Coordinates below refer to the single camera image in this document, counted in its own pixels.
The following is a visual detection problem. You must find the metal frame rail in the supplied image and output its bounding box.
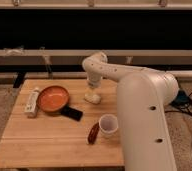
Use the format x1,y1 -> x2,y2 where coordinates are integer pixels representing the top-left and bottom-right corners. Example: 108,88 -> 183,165
0,49 -> 192,65

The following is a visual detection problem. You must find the orange ceramic bowl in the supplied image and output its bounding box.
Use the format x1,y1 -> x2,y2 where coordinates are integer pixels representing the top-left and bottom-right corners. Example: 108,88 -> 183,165
37,86 -> 69,113

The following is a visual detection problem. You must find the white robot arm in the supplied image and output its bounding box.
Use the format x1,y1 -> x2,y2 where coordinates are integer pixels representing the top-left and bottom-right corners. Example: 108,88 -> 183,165
82,52 -> 179,171

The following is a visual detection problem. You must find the white ceramic cup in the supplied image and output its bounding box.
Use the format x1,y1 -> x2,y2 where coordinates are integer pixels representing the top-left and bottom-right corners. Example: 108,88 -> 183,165
99,114 -> 118,138

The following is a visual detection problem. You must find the dark red oblong object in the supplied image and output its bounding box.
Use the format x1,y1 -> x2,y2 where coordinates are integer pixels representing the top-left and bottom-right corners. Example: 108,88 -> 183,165
87,123 -> 99,144

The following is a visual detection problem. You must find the black rectangular block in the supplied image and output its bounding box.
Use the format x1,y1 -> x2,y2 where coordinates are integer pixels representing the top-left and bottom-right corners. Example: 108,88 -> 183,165
61,106 -> 83,121

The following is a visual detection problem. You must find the blue power adapter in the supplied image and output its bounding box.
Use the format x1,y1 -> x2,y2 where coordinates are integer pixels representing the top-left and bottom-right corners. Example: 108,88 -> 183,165
174,90 -> 189,105

